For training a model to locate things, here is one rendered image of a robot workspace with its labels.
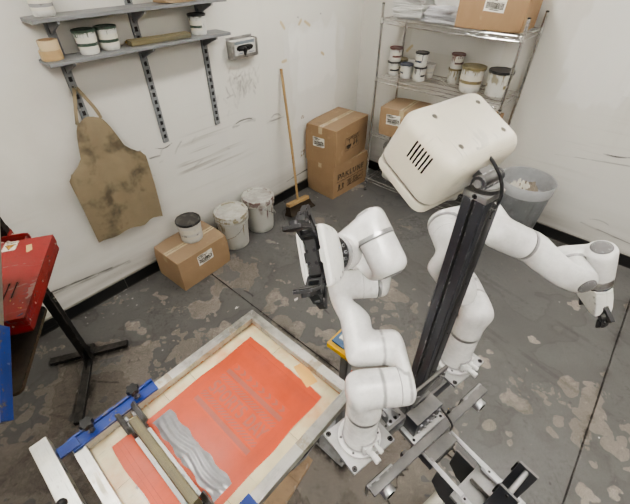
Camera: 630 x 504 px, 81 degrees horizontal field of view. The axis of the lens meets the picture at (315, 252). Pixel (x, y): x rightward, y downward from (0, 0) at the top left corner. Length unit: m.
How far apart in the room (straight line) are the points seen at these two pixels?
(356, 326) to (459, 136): 0.55
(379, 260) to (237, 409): 0.94
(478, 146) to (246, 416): 1.16
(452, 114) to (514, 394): 2.35
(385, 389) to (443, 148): 0.56
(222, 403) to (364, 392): 0.70
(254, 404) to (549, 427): 1.93
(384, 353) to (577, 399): 2.19
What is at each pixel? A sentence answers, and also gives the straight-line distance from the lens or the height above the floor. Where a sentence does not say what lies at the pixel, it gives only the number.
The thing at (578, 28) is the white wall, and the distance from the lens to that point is 3.80.
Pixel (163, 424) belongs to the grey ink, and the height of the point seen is 0.96.
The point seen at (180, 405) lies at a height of 0.96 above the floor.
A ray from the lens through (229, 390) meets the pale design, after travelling 1.53.
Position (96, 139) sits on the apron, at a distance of 2.90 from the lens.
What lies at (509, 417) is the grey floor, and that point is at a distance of 2.78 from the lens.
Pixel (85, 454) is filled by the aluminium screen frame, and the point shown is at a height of 0.99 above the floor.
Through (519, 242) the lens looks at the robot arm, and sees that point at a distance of 1.03.
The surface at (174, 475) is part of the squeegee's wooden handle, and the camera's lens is 1.33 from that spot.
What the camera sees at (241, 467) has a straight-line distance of 1.40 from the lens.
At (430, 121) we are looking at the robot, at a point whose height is 2.02.
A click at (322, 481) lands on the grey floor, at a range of 2.38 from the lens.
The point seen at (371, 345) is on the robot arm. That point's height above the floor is 1.46.
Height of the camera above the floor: 2.26
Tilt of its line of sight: 40 degrees down
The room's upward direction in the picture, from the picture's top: straight up
